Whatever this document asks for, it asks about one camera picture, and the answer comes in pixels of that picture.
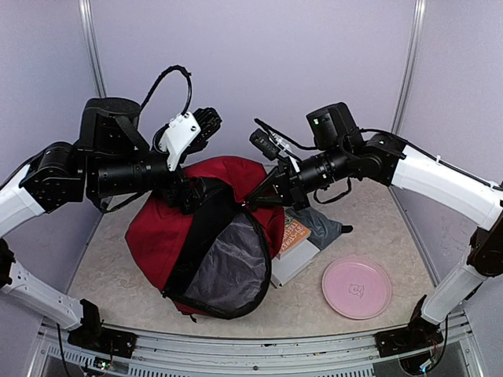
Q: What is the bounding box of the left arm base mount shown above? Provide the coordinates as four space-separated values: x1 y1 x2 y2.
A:
68 299 137 359

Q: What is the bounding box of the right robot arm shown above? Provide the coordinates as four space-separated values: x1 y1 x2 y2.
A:
245 102 502 349

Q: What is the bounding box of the right metal corner post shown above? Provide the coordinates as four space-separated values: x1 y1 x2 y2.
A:
391 0 427 134

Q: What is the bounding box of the front metal rail frame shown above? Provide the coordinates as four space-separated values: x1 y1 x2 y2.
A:
24 313 486 376

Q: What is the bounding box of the white large book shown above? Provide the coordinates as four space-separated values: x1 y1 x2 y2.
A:
271 240 320 288

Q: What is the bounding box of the metal corner post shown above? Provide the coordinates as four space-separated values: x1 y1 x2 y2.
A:
78 0 107 98
391 0 427 134

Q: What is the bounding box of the left metal corner post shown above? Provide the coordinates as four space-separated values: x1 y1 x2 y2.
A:
78 0 107 98

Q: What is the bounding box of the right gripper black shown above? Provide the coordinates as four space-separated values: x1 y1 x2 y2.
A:
247 141 353 211

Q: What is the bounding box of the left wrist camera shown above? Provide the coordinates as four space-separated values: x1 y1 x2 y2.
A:
154 107 222 171

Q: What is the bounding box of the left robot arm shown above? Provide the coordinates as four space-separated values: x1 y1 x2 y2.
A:
1 97 222 235

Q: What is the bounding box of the orange treehouse book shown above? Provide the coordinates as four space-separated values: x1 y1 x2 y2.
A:
276 213 311 260

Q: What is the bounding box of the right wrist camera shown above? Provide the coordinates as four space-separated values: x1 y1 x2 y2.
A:
249 129 300 172

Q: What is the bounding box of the right camera cable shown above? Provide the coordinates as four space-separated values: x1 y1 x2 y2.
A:
253 116 321 152

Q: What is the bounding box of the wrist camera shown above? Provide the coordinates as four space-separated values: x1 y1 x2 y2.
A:
249 129 300 172
154 107 222 171

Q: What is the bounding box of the pink round plate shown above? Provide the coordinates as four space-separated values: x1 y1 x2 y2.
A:
321 255 392 320

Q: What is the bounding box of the red student backpack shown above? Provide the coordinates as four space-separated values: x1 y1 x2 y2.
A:
125 156 285 320

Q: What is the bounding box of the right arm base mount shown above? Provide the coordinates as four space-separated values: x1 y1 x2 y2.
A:
374 308 444 357

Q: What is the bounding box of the grey fabric pouch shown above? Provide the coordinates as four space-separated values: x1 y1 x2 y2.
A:
299 207 354 251

